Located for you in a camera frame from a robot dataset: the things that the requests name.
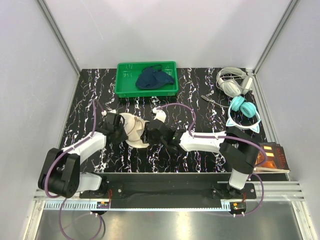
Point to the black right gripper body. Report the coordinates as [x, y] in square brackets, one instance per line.
[152, 140]

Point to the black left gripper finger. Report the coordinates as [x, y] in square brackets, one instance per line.
[124, 122]
[130, 137]

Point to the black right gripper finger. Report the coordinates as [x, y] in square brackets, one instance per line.
[145, 125]
[144, 137]

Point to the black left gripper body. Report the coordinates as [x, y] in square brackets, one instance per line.
[118, 130]

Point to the dark blue bra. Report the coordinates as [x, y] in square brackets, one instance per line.
[153, 77]

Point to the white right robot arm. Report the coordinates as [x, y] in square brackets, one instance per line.
[238, 149]

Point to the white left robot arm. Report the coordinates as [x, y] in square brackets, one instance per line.
[61, 175]

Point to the green plastic tray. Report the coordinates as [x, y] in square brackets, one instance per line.
[127, 74]

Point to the white grey headphones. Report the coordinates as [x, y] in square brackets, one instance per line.
[233, 81]

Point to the teal cat ear headphones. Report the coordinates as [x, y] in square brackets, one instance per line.
[248, 109]

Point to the dark orange book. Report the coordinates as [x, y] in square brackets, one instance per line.
[276, 159]

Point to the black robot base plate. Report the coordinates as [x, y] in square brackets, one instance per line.
[168, 191]

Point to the left aluminium frame post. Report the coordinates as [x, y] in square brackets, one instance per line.
[44, 8]

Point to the aluminium frame post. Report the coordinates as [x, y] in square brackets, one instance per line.
[44, 8]
[276, 33]

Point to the right aluminium frame post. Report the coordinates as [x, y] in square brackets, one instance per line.
[276, 33]

